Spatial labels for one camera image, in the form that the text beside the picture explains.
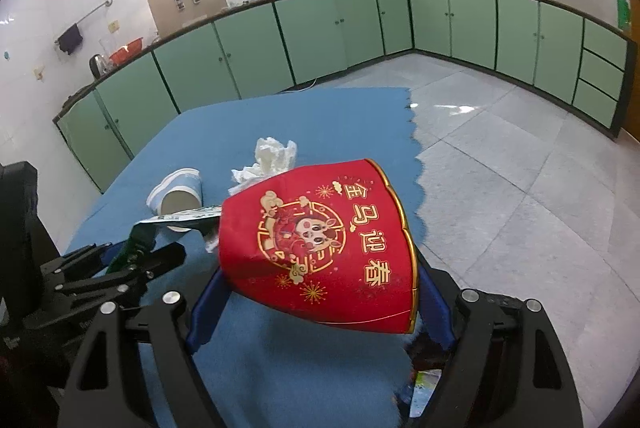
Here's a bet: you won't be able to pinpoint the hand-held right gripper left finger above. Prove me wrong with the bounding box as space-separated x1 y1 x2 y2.
57 268 236 428

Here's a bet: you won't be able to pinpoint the dark hanging towel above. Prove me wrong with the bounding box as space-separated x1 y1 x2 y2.
55 23 84 56

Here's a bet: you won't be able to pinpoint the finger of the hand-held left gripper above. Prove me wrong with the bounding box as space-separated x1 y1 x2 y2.
52 242 187 309
39 244 118 281

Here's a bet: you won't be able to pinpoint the metal towel rail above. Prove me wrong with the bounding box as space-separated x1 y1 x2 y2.
55 0 113 44

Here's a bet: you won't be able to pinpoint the light blue paper cup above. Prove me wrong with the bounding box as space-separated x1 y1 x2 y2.
146 167 203 233

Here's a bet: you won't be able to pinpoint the green lower kitchen cabinets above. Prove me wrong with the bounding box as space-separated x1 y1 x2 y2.
52 0 633 194

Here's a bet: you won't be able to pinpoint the brown cardboard box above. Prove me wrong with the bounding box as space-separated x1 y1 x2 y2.
146 0 227 36

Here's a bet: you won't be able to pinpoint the red paper box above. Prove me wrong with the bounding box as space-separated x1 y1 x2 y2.
218 158 420 335

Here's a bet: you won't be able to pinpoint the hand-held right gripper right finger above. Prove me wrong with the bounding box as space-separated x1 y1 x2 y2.
410 253 586 428

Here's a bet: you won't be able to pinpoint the crumpled white tissue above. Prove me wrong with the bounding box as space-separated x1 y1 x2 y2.
230 165 266 197
254 137 298 176

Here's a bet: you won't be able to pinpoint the orange plastic basin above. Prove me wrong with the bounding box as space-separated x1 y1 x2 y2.
109 37 145 64

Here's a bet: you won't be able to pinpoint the blue tablecloth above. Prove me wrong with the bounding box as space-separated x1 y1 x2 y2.
60 87 426 428

